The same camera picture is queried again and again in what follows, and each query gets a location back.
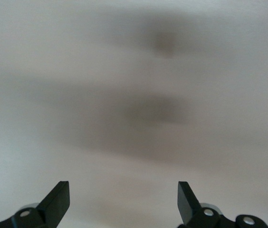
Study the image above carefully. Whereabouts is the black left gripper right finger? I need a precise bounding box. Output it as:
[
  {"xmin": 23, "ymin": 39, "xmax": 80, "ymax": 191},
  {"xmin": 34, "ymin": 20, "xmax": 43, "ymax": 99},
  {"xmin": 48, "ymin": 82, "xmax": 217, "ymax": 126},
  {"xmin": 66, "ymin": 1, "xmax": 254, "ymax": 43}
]
[{"xmin": 178, "ymin": 181, "xmax": 223, "ymax": 228}]

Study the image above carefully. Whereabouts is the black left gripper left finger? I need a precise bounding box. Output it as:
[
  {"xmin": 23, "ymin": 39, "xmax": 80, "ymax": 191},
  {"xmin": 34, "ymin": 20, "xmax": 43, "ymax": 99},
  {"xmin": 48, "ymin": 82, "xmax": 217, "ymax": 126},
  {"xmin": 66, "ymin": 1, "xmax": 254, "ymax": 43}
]
[{"xmin": 0, "ymin": 180, "xmax": 71, "ymax": 228}]

